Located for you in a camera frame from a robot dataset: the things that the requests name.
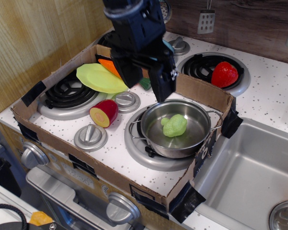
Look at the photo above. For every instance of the hanging silver spatula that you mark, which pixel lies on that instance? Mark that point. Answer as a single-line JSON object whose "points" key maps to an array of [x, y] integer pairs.
{"points": [[206, 20]]}

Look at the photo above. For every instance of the silver sink basin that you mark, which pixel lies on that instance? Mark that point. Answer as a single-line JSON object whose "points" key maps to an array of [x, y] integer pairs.
{"points": [[246, 177]]}

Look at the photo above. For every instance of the back left black burner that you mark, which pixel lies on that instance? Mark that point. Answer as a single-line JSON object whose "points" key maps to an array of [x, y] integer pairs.
{"points": [[104, 40]]}

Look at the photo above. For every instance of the hanging silver strainer ladle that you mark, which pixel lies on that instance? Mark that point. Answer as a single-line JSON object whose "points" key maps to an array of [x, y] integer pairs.
{"points": [[166, 10]]}

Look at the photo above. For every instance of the silver plate in corner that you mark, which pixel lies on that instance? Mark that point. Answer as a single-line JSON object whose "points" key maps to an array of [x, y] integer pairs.
{"points": [[278, 217]]}

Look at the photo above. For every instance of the light green toy broccoli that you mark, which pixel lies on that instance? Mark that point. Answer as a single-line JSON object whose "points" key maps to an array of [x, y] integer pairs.
{"points": [[175, 126]]}

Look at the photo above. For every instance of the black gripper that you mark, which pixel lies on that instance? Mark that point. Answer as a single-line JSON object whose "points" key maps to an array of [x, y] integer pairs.
{"points": [[137, 42]]}

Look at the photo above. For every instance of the silver oven knob right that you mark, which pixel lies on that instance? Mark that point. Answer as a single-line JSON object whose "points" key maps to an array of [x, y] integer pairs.
{"points": [[120, 210]]}

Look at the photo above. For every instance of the yellow-green toy plate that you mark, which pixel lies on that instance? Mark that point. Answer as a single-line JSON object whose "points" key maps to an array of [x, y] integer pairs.
{"points": [[98, 78]]}

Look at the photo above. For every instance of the silver stove knob front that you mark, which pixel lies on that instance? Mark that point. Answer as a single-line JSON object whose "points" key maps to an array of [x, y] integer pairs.
{"points": [[90, 138]]}

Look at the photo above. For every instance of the red toy fruit half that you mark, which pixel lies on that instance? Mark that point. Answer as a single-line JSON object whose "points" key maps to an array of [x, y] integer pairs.
{"points": [[104, 113]]}

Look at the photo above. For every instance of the orange tape piece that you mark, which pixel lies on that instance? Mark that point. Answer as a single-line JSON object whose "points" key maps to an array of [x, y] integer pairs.
{"points": [[40, 218]]}

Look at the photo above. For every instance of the silver stove knob centre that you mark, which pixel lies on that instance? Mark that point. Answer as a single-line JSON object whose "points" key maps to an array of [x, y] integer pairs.
{"points": [[127, 102]]}

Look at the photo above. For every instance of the silver oven knob left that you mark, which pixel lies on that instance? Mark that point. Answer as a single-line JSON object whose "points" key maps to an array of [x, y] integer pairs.
{"points": [[33, 156]]}

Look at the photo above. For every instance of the red toy strawberry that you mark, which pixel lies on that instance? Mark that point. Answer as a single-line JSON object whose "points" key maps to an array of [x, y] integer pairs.
{"points": [[224, 75]]}

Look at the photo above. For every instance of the cardboard fence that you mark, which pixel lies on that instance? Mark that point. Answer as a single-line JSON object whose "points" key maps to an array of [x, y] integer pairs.
{"points": [[164, 194]]}

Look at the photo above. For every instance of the orange toy carrot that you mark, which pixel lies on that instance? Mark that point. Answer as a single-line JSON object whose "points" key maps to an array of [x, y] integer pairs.
{"points": [[109, 65]]}

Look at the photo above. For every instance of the silver stove knob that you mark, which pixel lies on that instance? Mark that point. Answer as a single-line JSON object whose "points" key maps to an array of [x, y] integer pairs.
{"points": [[90, 138], [180, 46], [127, 102]]}

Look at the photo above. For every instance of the silver stove knob back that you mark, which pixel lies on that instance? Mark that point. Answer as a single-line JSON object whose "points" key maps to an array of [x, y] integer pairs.
{"points": [[180, 46]]}

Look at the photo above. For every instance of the light blue toy bowl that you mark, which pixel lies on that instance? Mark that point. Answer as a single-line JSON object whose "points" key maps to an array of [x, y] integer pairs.
{"points": [[168, 45]]}

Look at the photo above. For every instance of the back right black burner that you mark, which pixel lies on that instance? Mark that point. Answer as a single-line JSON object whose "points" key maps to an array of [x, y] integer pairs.
{"points": [[202, 65]]}

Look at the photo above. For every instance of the stainless steel pan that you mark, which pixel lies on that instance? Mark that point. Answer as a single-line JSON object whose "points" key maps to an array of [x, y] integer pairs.
{"points": [[200, 123]]}

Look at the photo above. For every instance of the silver oven door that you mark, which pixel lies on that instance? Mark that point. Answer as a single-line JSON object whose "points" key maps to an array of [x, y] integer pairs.
{"points": [[72, 200]]}

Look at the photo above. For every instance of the silver oven knob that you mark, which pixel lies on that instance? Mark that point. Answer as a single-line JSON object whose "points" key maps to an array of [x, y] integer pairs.
{"points": [[33, 156], [120, 210]]}

